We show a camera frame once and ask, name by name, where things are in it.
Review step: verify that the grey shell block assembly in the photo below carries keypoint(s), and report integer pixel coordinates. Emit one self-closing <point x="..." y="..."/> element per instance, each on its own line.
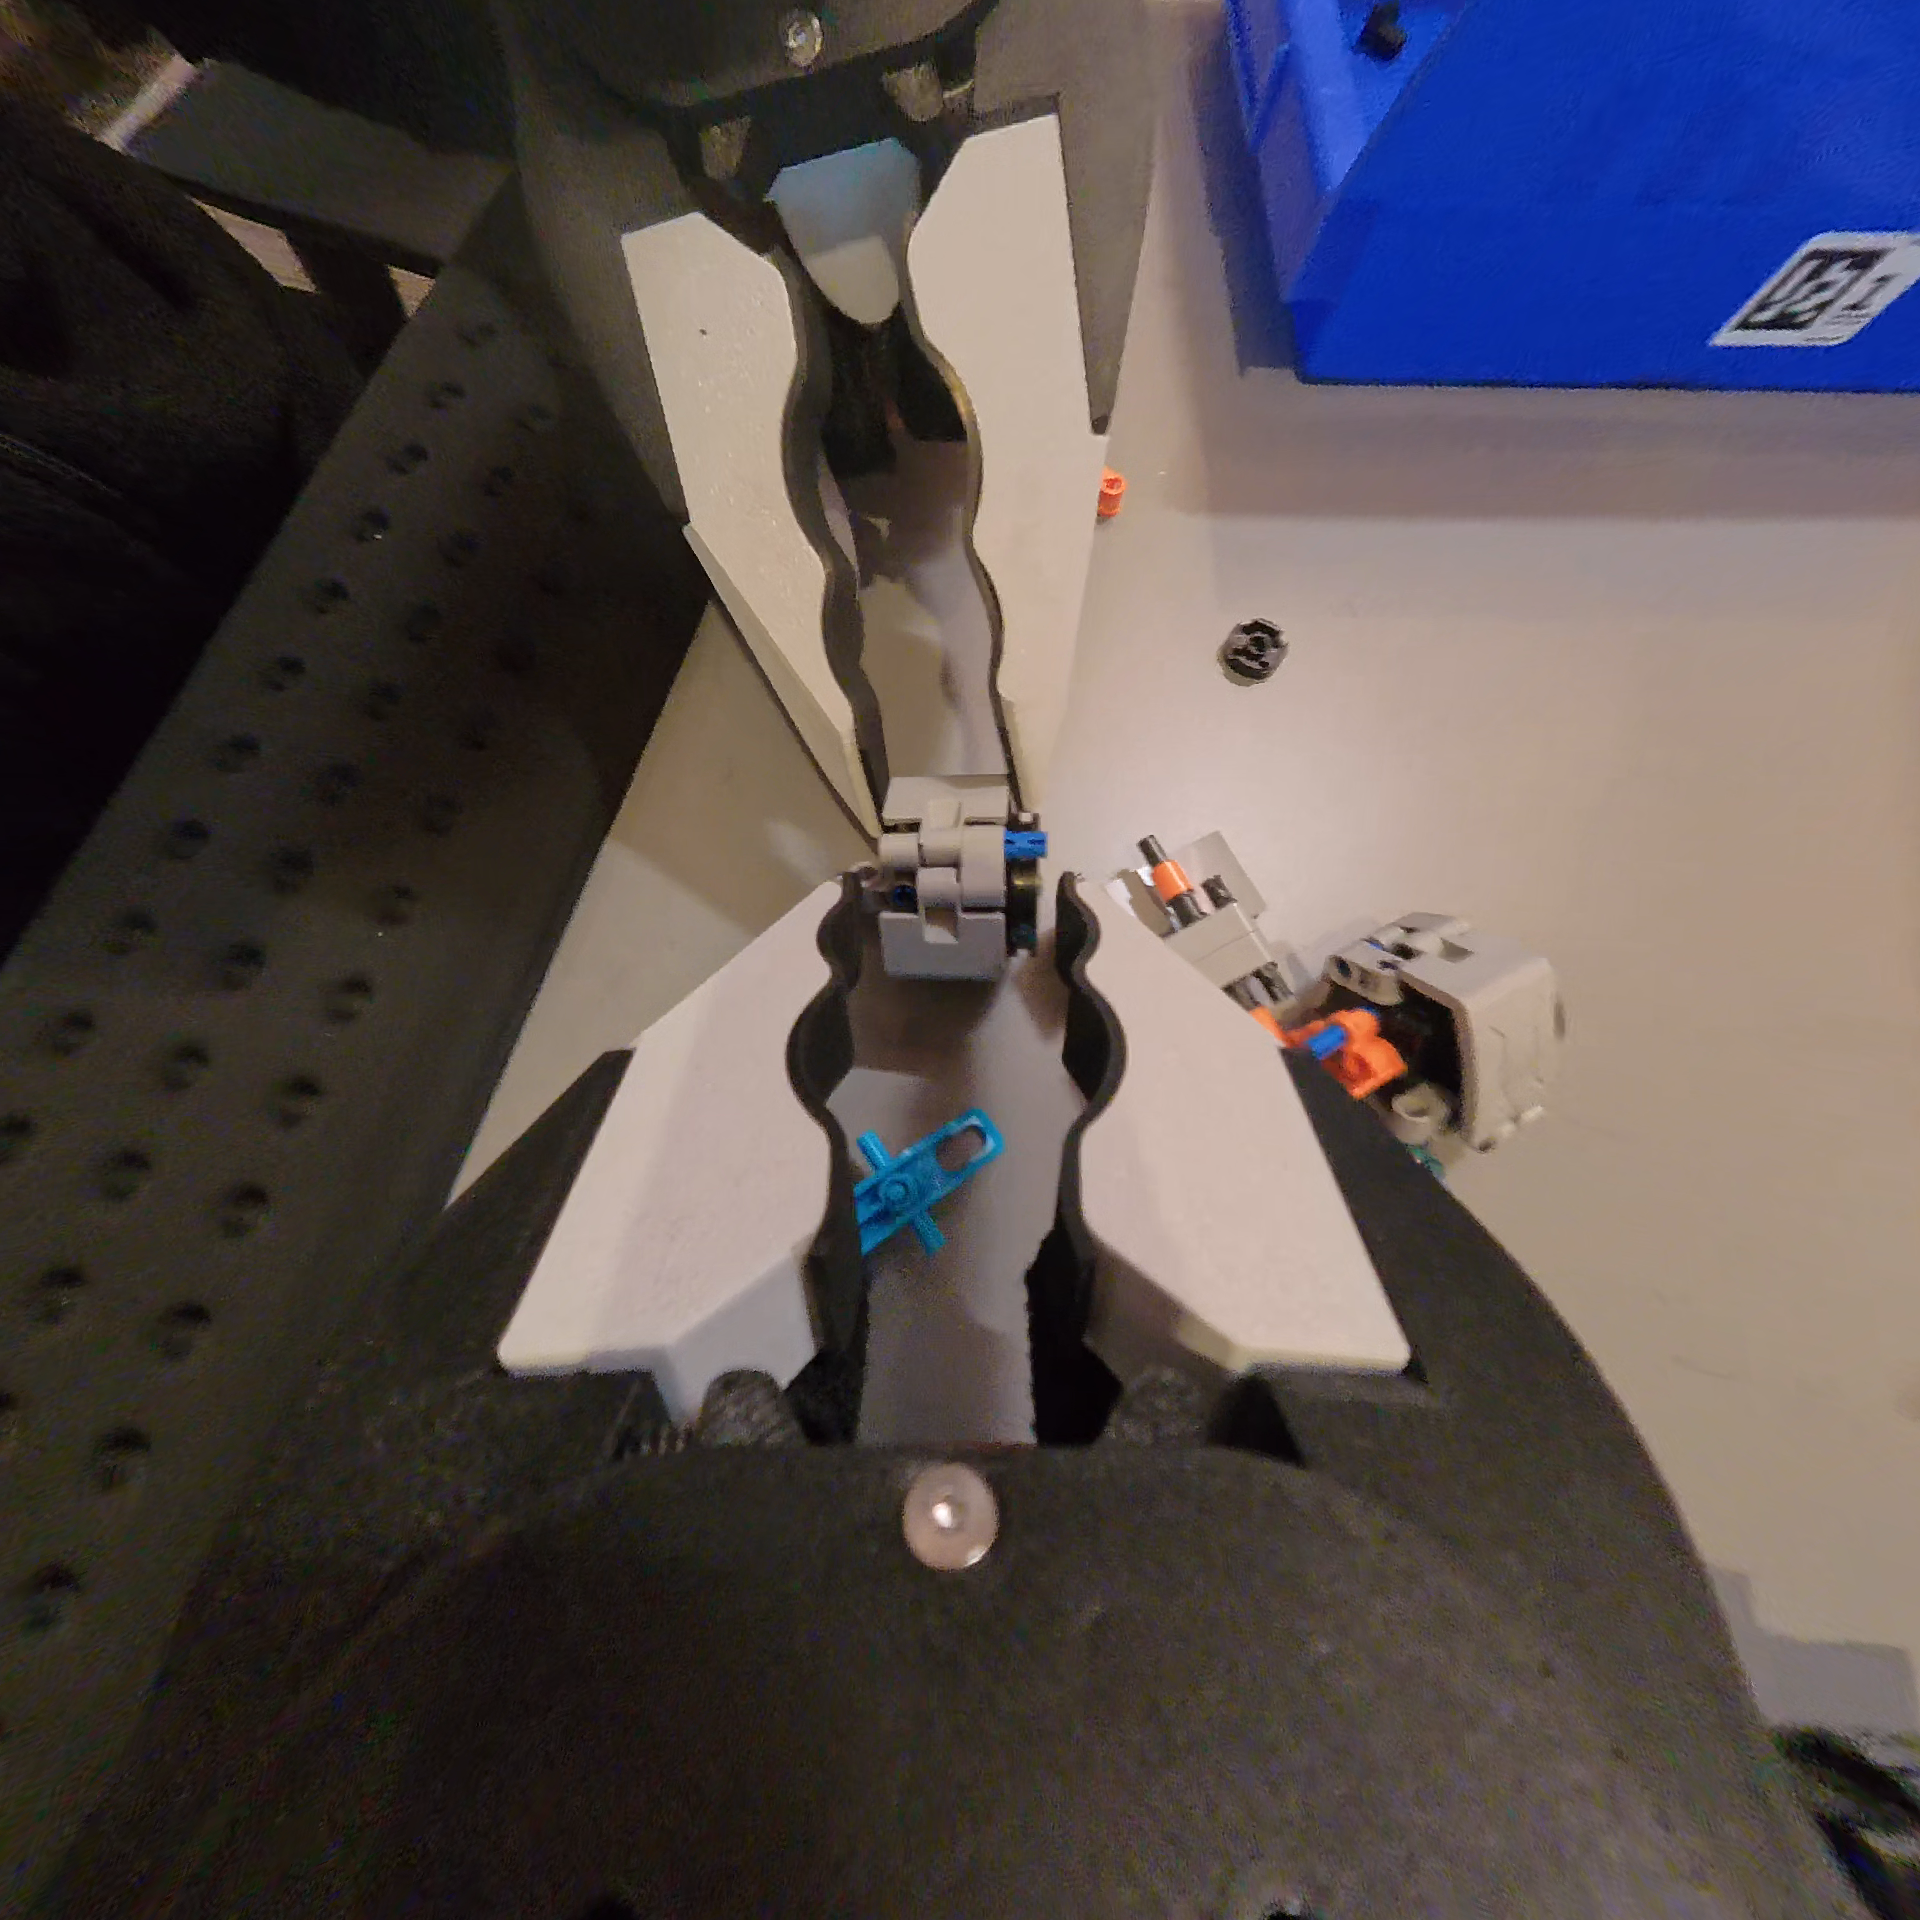
<point x="1501" y="1020"/>

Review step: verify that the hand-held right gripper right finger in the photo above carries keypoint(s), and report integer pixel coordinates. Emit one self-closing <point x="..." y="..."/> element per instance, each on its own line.
<point x="1245" y="1201"/>

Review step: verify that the grey black wheel Lego assembly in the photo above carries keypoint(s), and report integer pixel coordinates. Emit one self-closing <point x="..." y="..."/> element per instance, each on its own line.
<point x="937" y="946"/>

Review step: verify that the black wheel hub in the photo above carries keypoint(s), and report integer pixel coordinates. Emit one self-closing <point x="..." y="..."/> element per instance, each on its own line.
<point x="1023" y="909"/>

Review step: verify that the light blue plastic tool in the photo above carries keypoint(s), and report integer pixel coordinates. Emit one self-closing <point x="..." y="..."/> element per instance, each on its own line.
<point x="901" y="1194"/>

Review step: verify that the black dimpled panel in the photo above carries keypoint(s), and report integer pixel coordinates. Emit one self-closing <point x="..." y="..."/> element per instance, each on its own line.
<point x="299" y="975"/>

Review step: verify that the grey orange axle assembly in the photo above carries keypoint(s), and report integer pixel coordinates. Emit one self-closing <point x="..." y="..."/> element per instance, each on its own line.
<point x="1224" y="938"/>

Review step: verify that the dark grey round plate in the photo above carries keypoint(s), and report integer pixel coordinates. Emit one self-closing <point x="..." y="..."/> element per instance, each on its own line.
<point x="1254" y="651"/>

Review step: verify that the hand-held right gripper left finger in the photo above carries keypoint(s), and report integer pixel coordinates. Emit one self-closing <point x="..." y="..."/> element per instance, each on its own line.
<point x="674" y="1201"/>

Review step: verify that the blue plastic bin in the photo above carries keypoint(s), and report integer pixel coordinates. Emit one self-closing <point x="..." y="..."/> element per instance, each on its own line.
<point x="1575" y="182"/>

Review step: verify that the orange bush piece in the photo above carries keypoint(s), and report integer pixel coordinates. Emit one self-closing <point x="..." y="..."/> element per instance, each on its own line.
<point x="1109" y="493"/>

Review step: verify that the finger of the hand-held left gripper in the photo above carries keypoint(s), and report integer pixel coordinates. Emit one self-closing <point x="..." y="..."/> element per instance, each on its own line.
<point x="1035" y="377"/>
<point x="721" y="406"/>

